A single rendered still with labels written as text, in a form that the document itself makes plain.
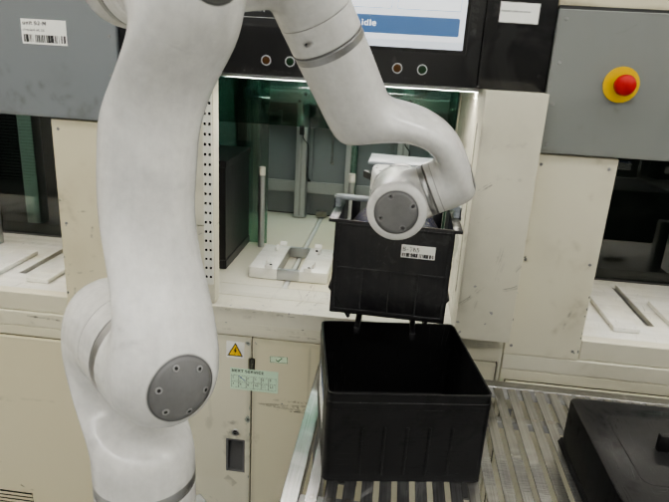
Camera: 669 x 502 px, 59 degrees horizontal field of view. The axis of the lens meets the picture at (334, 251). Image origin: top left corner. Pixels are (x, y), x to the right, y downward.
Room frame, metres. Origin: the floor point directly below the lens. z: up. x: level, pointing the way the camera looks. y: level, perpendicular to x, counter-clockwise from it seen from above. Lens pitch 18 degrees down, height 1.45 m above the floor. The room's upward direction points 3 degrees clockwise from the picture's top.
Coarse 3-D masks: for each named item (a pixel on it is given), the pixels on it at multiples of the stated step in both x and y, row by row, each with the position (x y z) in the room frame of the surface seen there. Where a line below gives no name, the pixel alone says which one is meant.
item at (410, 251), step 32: (384, 160) 1.09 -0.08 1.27; (416, 160) 1.11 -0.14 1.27; (352, 224) 1.02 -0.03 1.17; (448, 224) 1.11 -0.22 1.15; (352, 256) 1.02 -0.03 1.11; (384, 256) 1.01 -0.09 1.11; (416, 256) 1.00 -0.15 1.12; (448, 256) 1.00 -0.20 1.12; (352, 288) 1.02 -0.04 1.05; (384, 288) 1.01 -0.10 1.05; (416, 288) 1.00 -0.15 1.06; (416, 320) 1.00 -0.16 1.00
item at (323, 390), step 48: (336, 336) 1.11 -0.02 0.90; (384, 336) 1.12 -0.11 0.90; (432, 336) 1.13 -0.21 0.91; (336, 384) 1.11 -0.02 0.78; (384, 384) 1.12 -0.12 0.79; (432, 384) 1.13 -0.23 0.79; (480, 384) 0.92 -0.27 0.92; (336, 432) 0.84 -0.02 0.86; (384, 432) 0.85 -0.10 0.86; (432, 432) 0.85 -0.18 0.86; (480, 432) 0.86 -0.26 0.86; (336, 480) 0.84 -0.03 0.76; (384, 480) 0.85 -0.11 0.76; (432, 480) 0.86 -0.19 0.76
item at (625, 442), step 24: (576, 408) 0.95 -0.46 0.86; (600, 408) 0.96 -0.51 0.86; (624, 408) 0.96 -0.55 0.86; (648, 408) 0.97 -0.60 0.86; (576, 432) 0.92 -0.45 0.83; (600, 432) 0.88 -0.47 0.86; (624, 432) 0.89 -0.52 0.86; (648, 432) 0.89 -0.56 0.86; (576, 456) 0.90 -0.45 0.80; (600, 456) 0.82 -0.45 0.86; (624, 456) 0.82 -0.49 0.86; (648, 456) 0.82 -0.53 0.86; (576, 480) 0.87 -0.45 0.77; (600, 480) 0.79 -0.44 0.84; (624, 480) 0.76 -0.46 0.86; (648, 480) 0.76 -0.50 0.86
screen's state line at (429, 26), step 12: (372, 24) 1.27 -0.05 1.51; (384, 24) 1.27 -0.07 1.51; (396, 24) 1.26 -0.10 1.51; (408, 24) 1.26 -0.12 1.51; (420, 24) 1.26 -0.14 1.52; (432, 24) 1.26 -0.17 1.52; (444, 24) 1.26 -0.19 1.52; (456, 24) 1.25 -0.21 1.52; (444, 36) 1.25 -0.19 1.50; (456, 36) 1.25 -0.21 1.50
